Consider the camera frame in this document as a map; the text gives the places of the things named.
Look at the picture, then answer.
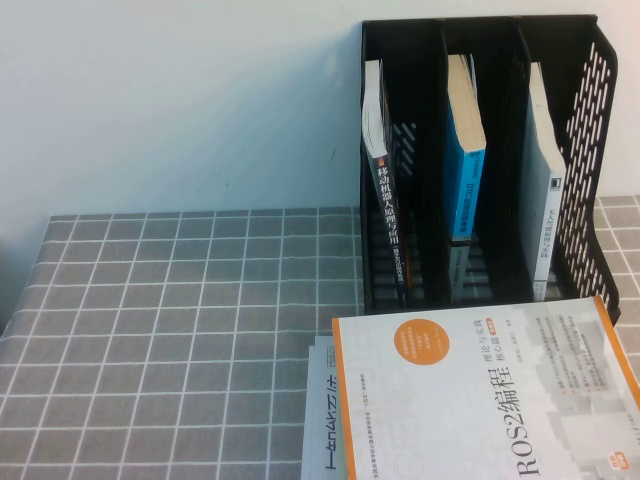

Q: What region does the black-spined book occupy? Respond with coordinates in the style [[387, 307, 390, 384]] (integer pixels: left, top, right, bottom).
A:
[[361, 59, 412, 307]]

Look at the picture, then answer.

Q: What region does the black mesh book stand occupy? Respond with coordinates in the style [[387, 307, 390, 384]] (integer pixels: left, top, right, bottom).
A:
[[360, 13, 622, 326]]

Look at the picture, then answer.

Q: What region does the grey checked tablecloth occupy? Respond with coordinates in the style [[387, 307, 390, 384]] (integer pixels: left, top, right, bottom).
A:
[[0, 194, 640, 480]]

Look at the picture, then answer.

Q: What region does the blue-spined book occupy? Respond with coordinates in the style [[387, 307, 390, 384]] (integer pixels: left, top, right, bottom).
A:
[[446, 53, 487, 304]]

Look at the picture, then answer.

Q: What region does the white orange ROS2 book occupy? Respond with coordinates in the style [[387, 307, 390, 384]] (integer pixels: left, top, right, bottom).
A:
[[331, 294, 640, 480]]

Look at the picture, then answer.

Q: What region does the grey-white-spined book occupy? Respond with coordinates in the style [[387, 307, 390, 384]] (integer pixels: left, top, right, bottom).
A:
[[528, 61, 567, 301]]

